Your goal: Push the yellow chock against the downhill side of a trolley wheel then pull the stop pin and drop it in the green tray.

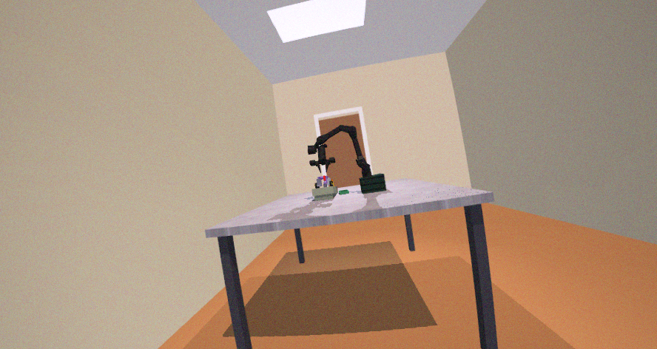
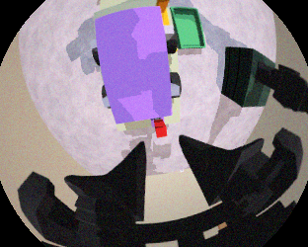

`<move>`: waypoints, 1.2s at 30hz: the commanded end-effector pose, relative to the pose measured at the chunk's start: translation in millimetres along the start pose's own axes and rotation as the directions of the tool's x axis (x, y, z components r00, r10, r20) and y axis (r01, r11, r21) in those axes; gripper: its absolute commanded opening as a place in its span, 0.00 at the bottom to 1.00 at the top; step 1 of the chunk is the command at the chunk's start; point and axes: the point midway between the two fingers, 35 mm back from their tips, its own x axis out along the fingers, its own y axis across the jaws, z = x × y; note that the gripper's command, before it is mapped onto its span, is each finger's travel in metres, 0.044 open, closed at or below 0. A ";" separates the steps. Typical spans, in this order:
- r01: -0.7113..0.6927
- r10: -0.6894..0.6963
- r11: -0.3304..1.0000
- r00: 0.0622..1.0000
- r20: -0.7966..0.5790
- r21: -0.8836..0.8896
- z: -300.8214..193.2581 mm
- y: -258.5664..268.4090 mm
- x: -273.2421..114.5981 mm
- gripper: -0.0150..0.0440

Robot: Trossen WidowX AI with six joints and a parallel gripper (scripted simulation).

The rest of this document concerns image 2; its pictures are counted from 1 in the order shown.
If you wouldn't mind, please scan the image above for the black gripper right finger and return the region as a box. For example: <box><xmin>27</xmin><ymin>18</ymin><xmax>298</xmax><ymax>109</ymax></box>
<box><xmin>179</xmin><ymin>135</ymin><xmax>265</xmax><ymax>206</ymax></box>

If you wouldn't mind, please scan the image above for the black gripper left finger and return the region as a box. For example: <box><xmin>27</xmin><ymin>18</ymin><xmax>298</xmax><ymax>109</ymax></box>
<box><xmin>65</xmin><ymin>142</ymin><xmax>146</xmax><ymax>222</ymax></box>

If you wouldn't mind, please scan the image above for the red-headed pin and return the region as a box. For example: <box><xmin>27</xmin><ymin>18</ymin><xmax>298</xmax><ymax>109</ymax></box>
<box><xmin>154</xmin><ymin>117</ymin><xmax>167</xmax><ymax>138</ymax></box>

